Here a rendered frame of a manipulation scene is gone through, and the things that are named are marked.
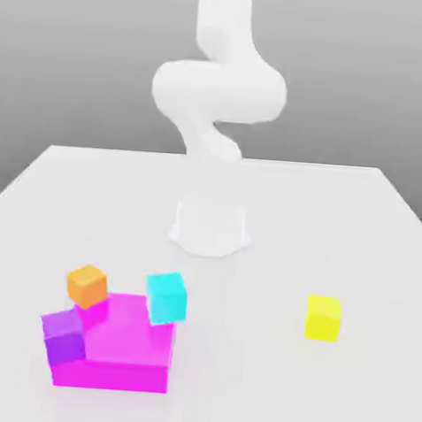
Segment small cyan cube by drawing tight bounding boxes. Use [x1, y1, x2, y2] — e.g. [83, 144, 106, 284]
[142, 270, 191, 328]

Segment small orange cube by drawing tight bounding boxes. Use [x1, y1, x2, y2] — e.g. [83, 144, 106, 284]
[64, 261, 111, 312]

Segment small yellow cube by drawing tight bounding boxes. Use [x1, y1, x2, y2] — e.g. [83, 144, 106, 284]
[303, 293, 343, 343]

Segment small magenta cube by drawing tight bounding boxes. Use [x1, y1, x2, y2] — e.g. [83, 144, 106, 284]
[72, 295, 111, 334]

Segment small purple cube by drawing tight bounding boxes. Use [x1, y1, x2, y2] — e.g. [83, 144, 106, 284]
[37, 305, 90, 371]

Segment large magenta box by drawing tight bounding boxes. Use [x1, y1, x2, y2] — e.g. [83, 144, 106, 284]
[49, 288, 179, 395]

